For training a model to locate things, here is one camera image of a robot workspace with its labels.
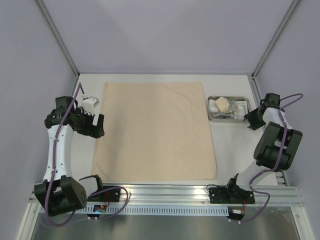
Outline aluminium mounting rail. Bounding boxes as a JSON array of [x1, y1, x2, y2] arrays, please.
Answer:
[[29, 182, 305, 207]]

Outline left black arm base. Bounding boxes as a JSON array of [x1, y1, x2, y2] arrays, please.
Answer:
[[87, 186, 121, 203]]

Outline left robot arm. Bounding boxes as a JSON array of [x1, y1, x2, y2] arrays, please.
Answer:
[[34, 95, 105, 217]]

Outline long needle holder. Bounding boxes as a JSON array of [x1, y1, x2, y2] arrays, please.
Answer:
[[230, 100, 239, 120]]

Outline aluminium frame post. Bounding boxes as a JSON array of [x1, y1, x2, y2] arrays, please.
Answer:
[[34, 0, 80, 80], [251, 0, 302, 79]]

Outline slotted cable duct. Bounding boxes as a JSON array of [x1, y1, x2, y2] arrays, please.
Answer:
[[80, 205, 229, 217]]

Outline stainless steel tray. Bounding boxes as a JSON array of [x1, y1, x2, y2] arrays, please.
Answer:
[[207, 95, 252, 123]]

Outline left aluminium frame post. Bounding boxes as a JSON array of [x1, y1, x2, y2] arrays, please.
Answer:
[[34, 0, 80, 80]]

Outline beige cloth mat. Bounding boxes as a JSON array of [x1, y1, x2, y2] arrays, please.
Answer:
[[92, 82, 217, 182]]

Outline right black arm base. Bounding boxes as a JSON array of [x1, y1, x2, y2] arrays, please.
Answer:
[[208, 187, 256, 205]]

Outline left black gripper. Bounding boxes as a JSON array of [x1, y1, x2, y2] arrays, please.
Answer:
[[74, 107, 104, 138]]

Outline right aluminium frame post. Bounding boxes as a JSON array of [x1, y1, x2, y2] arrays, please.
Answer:
[[251, 0, 302, 79]]

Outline white gauze pad stack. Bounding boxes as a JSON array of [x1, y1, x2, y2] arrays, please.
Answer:
[[208, 99, 220, 114]]

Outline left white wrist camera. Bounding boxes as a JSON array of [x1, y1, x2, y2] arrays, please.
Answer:
[[81, 94, 100, 116]]

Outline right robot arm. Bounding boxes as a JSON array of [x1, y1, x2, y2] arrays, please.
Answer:
[[225, 93, 303, 203]]

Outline steel hemostat forceps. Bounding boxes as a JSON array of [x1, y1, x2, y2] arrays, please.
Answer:
[[210, 113, 237, 119]]

